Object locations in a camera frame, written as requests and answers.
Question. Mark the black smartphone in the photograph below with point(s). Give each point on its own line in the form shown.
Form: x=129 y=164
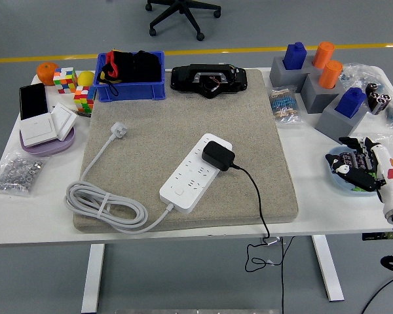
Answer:
x=32 y=101

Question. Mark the grey-brown mat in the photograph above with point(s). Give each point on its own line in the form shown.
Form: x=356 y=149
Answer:
x=183 y=114

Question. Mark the bundle of large black capacitors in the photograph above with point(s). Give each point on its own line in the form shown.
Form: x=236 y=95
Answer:
x=378 y=98

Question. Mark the blue plastic bin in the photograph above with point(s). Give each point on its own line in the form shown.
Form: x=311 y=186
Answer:
x=131 y=91

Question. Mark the row of black capacitors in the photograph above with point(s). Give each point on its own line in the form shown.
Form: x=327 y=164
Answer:
x=357 y=162

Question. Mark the bag of metal nuts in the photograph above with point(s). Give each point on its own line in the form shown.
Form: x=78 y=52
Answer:
x=16 y=171

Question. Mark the white power strip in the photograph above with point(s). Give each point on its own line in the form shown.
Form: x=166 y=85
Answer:
x=183 y=183

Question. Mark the black electronic device housing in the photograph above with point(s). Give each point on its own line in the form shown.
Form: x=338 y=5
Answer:
x=183 y=78

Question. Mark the small white wall switch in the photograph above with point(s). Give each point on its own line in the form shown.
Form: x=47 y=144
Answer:
x=63 y=119

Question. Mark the grey block holder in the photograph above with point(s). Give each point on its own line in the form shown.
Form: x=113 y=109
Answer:
x=334 y=124
x=314 y=98
x=278 y=73

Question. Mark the orange cylinder peg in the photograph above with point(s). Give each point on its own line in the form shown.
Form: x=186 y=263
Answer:
x=330 y=75
x=323 y=54

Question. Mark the yellow lemon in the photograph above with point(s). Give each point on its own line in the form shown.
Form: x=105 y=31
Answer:
x=86 y=78

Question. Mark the light blue tray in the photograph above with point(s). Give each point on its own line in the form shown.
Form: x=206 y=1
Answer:
x=339 y=186

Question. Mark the purple tray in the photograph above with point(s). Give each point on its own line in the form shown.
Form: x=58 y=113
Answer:
x=52 y=148

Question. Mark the white table leg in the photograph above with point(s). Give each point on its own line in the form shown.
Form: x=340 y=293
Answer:
x=93 y=278
x=329 y=271

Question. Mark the black plug adapter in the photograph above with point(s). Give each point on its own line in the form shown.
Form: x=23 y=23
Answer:
x=217 y=155

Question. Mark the blue square peg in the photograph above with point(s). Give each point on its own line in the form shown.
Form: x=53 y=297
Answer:
x=294 y=57
x=348 y=104

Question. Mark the orange fruit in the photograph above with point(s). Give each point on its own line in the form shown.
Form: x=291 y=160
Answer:
x=46 y=73

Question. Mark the dark table control panel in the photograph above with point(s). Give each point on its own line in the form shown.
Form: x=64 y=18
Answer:
x=376 y=237

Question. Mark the large white wall switch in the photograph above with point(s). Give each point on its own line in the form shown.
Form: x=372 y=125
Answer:
x=37 y=129

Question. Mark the silver bracket under table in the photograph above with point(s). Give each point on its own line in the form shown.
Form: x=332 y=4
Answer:
x=270 y=241

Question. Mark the clear plastic bag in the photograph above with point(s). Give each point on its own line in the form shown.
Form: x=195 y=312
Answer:
x=360 y=73

